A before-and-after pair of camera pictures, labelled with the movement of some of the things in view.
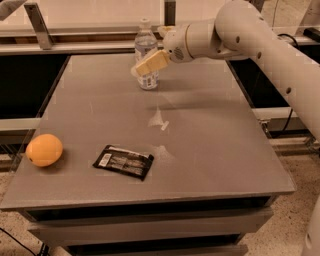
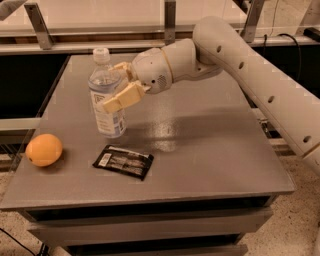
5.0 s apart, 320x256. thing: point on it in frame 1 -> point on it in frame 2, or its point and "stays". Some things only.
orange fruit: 44,150 stays
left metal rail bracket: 37,20 stays
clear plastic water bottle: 145,45 -> 104,82
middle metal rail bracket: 169,13 stays
